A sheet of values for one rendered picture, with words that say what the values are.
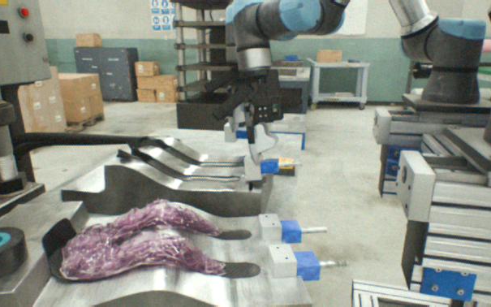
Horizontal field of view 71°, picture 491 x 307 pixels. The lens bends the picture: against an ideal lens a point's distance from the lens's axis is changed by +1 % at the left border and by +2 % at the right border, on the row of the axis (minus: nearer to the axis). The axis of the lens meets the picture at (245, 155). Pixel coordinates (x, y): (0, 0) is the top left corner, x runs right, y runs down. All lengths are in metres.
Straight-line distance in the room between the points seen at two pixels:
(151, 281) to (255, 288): 0.15
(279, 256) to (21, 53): 1.13
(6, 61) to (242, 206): 0.93
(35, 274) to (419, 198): 0.61
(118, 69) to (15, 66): 6.47
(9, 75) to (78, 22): 7.52
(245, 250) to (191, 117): 4.44
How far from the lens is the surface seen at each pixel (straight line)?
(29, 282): 0.57
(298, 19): 0.70
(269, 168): 0.79
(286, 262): 0.56
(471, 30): 1.16
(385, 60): 7.41
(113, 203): 0.90
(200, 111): 4.95
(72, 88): 5.35
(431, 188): 0.67
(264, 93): 0.78
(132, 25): 8.21
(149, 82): 7.69
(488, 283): 0.84
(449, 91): 1.15
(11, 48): 1.40
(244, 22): 0.78
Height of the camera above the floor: 1.20
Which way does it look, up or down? 18 degrees down
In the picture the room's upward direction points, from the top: straight up
